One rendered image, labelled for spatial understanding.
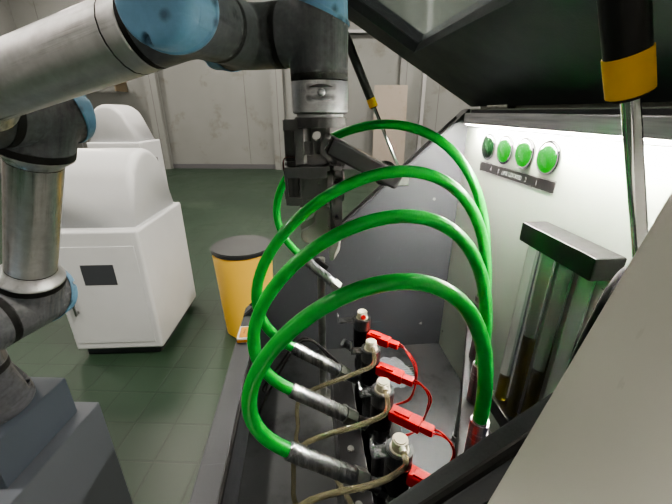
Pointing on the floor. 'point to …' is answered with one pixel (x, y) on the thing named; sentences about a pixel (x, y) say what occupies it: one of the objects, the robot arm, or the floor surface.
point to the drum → (238, 274)
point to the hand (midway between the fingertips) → (336, 251)
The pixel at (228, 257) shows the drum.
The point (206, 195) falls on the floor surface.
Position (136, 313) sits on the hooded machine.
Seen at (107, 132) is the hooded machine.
